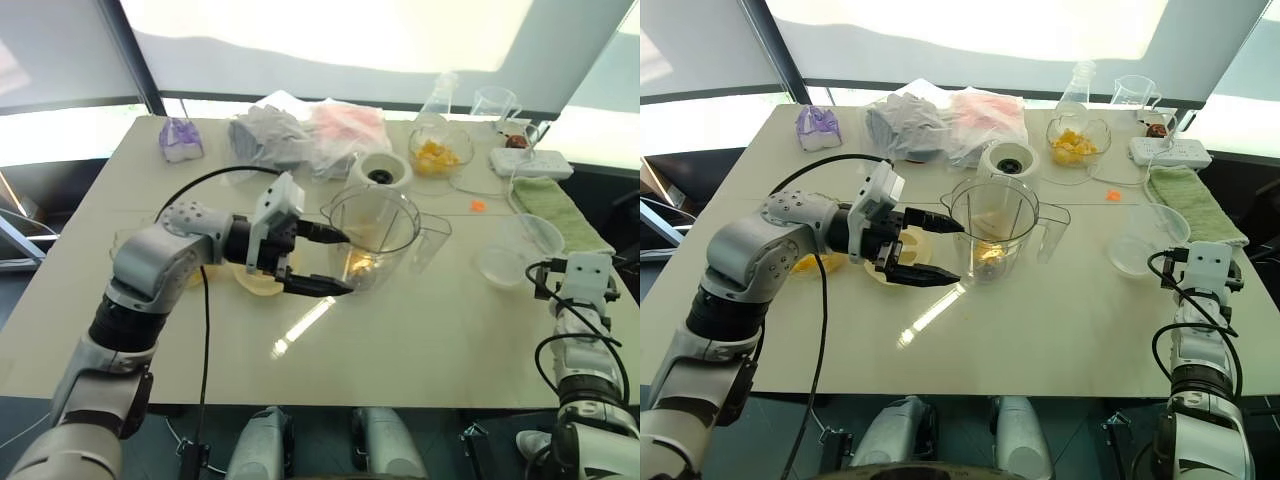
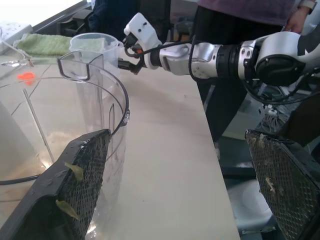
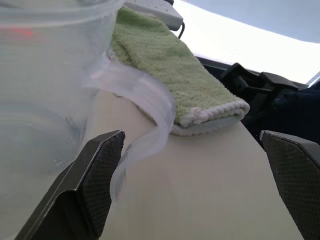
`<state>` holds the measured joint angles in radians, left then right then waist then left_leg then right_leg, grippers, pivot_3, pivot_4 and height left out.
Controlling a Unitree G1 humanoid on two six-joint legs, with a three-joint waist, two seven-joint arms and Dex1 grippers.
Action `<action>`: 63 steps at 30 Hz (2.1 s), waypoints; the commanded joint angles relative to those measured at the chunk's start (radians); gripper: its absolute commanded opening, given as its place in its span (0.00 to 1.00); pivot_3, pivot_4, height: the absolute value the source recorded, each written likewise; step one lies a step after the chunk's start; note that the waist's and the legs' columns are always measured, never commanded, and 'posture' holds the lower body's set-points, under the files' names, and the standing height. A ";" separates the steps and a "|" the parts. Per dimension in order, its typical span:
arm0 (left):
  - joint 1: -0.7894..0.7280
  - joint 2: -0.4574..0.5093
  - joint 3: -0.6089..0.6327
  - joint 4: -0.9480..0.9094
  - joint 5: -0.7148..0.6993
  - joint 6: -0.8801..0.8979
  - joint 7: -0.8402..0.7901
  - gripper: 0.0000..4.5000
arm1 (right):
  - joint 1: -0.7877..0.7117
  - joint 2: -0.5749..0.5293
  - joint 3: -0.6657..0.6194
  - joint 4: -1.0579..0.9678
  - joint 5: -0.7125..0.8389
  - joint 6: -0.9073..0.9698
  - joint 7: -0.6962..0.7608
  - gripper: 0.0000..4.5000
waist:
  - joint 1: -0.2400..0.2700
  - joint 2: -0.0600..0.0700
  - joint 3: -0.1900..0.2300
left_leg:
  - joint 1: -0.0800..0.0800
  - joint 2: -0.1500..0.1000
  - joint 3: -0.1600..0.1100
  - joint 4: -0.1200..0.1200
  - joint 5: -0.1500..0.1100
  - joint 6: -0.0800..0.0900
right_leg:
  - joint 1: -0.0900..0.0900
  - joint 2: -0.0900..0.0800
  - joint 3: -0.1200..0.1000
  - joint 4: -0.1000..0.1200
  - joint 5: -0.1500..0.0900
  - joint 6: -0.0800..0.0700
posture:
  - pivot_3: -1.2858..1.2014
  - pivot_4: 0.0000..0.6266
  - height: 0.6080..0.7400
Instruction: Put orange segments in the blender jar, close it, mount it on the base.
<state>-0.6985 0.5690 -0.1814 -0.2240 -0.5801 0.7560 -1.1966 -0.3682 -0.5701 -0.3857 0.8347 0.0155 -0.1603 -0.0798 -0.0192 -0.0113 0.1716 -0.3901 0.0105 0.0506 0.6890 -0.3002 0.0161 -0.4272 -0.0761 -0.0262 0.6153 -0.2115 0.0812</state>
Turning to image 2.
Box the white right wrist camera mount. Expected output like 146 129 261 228
123 12 164 55

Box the white blender base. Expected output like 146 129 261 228
0 99 36 174

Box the black power cord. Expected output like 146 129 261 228
0 174 41 186

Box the small orange fruit piece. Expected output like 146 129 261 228
16 71 35 86

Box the white cable bundle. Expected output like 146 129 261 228
259 104 285 131

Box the person's bare hand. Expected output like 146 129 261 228
284 8 311 35

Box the clear plastic measuring cup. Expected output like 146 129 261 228
69 33 124 71

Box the green towel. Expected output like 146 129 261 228
15 33 76 59

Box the person in dark trousers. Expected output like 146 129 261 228
194 0 315 161

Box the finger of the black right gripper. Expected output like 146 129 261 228
117 58 133 71
129 61 144 76

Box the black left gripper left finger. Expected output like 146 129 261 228
0 128 112 240

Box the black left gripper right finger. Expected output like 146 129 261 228
244 129 320 240

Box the clear plastic blender jar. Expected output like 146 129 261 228
0 49 132 240

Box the white power strip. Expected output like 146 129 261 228
0 20 34 55

